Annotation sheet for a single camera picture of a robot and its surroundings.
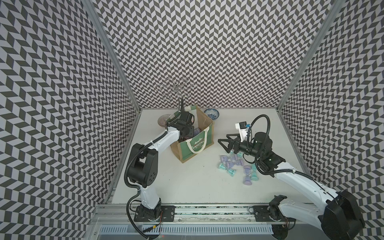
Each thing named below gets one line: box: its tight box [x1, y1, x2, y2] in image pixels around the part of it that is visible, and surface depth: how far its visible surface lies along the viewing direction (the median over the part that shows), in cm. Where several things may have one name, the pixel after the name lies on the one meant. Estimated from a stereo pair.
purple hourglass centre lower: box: [225, 159, 243, 169], surface depth 89 cm
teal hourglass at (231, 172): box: [218, 162, 237, 177], surface depth 87 cm
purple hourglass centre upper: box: [220, 154, 237, 163], surface depth 92 cm
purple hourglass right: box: [243, 165, 253, 186], surface depth 84 cm
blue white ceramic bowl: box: [203, 108, 220, 121], surface depth 114 cm
